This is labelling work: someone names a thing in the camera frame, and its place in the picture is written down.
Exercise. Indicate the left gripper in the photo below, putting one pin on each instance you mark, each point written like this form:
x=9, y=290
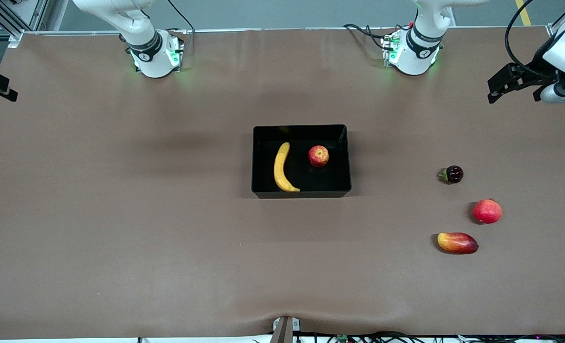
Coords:
x=536, y=71

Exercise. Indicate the black plastic box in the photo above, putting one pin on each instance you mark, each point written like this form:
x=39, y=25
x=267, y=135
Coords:
x=335, y=181

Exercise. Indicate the red yellow apple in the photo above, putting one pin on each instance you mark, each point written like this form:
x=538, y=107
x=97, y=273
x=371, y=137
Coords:
x=318, y=156

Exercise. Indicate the yellow banana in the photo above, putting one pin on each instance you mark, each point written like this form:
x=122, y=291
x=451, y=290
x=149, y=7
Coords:
x=280, y=166

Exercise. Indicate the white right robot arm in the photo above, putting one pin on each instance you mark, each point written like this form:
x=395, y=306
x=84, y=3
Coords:
x=149, y=57

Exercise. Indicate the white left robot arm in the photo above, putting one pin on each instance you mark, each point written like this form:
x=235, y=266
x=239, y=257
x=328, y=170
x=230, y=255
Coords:
x=416, y=52

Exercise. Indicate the dark purple mangosteen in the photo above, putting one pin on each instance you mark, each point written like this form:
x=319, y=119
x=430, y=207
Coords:
x=454, y=174

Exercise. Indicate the red pomegranate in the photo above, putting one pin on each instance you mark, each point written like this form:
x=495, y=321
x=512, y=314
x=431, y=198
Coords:
x=487, y=212

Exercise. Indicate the red yellow mango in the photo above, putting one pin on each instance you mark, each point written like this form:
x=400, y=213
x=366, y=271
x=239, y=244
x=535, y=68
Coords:
x=456, y=244

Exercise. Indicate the aluminium frame post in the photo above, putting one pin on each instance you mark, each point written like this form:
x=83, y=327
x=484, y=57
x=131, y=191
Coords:
x=555, y=29
x=38, y=12

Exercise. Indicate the metal table clamp bracket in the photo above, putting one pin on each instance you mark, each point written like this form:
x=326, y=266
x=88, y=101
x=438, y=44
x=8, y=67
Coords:
x=285, y=331

